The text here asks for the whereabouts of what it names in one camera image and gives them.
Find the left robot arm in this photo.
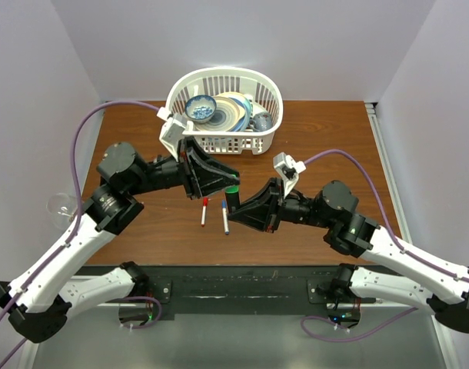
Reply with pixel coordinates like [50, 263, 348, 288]
[0, 137, 240, 343]

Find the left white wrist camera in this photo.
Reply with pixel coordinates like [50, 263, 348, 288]
[157, 107, 194, 161]

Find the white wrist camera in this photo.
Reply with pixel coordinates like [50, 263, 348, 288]
[273, 152, 306, 198]
[157, 107, 194, 161]

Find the grey patterned mug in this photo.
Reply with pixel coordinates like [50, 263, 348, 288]
[248, 111, 273, 132]

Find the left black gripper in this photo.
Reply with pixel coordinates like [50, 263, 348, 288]
[128, 135, 241, 198]

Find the blue rimmed plate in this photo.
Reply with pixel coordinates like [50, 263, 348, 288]
[231, 91, 252, 132]

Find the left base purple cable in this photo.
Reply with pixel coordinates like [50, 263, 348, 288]
[118, 294, 165, 331]

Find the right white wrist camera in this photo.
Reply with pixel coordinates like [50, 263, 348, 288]
[273, 152, 306, 198]

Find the white plastic dish basket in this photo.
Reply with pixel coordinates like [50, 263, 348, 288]
[166, 67, 284, 155]

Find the blue white porcelain bowl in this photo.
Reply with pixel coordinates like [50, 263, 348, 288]
[184, 95, 217, 123]

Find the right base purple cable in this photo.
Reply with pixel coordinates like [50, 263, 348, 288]
[300, 307, 418, 343]

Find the beige swirl plate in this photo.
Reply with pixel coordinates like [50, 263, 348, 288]
[195, 97, 244, 131]

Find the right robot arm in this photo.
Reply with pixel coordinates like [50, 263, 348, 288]
[225, 178, 469, 334]

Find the white blue marker pen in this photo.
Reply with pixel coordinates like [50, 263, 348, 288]
[222, 208, 230, 235]

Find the clear wine glass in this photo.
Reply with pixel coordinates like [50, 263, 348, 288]
[46, 193, 81, 231]

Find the green pen cap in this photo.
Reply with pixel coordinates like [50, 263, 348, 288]
[225, 175, 240, 194]

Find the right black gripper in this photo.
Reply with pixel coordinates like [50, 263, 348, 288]
[228, 177, 332, 233]

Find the white red marker pen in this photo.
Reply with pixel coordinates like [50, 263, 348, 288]
[201, 204, 207, 227]

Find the aluminium frame rail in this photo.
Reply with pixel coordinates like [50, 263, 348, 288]
[364, 102, 412, 244]

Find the black green highlighter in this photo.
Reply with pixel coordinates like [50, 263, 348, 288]
[225, 191, 241, 213]

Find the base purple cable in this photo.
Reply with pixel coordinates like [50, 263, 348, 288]
[300, 307, 418, 343]
[118, 294, 165, 331]

